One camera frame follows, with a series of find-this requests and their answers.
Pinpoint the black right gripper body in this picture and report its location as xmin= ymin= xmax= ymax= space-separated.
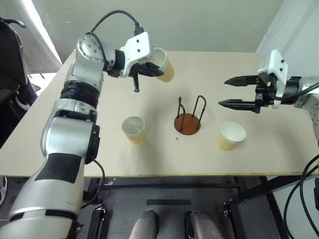
xmin=254 ymin=73 xmax=279 ymax=114

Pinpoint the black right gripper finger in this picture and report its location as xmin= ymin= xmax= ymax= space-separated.
xmin=224 ymin=75 xmax=259 ymax=87
xmin=218 ymin=99 xmax=257 ymax=112

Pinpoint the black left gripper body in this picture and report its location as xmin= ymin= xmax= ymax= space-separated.
xmin=129 ymin=62 xmax=151 ymax=78

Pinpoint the yellow paper cup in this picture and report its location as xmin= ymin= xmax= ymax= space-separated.
xmin=121 ymin=116 xmax=146 ymax=145
xmin=216 ymin=121 xmax=247 ymax=152
xmin=152 ymin=47 xmax=175 ymax=83

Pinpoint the white curtain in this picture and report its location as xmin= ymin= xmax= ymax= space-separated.
xmin=255 ymin=0 xmax=319 ymax=78
xmin=23 ymin=0 xmax=63 ymax=73

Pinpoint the black tape strip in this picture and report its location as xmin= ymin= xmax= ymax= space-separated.
xmin=146 ymin=199 xmax=192 ymax=206

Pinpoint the black chair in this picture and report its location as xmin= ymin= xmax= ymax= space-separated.
xmin=0 ymin=16 xmax=42 ymax=149

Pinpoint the grey rounded shape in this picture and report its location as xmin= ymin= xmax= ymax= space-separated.
xmin=184 ymin=210 xmax=225 ymax=239
xmin=129 ymin=210 xmax=160 ymax=239

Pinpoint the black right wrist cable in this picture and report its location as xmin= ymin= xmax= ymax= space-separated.
xmin=269 ymin=84 xmax=319 ymax=102

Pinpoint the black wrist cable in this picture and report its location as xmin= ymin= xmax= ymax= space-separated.
xmin=269 ymin=84 xmax=319 ymax=102
xmin=90 ymin=9 xmax=145 ymax=36

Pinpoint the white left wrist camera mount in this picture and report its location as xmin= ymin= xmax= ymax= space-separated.
xmin=119 ymin=31 xmax=153 ymax=77

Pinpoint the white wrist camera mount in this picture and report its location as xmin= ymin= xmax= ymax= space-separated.
xmin=258 ymin=49 xmax=290 ymax=110
xmin=119 ymin=31 xmax=153 ymax=77

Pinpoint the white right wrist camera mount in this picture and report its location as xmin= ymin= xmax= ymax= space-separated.
xmin=258 ymin=49 xmax=290 ymax=110

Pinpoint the wire cup holder brown base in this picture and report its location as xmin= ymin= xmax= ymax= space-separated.
xmin=173 ymin=95 xmax=207 ymax=136

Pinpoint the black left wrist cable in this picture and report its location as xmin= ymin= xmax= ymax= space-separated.
xmin=90 ymin=9 xmax=145 ymax=36

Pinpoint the black floor cable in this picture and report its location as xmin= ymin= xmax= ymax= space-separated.
xmin=283 ymin=171 xmax=319 ymax=239
xmin=300 ymin=154 xmax=319 ymax=191

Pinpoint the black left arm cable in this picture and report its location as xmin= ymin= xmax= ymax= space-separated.
xmin=81 ymin=159 xmax=106 ymax=210

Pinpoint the black table frame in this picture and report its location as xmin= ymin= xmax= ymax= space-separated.
xmin=84 ymin=175 xmax=319 ymax=239

